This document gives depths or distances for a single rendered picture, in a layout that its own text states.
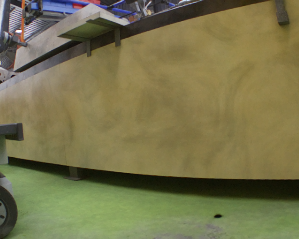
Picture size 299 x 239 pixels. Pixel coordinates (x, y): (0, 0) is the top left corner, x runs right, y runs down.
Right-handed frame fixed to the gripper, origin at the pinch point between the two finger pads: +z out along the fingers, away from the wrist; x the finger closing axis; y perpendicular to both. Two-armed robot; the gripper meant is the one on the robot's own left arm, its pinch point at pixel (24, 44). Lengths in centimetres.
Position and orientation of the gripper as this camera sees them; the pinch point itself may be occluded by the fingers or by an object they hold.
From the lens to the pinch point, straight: 211.3
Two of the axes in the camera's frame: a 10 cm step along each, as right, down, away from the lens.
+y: 0.2, -9.9, 1.2
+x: -8.0, 0.6, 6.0
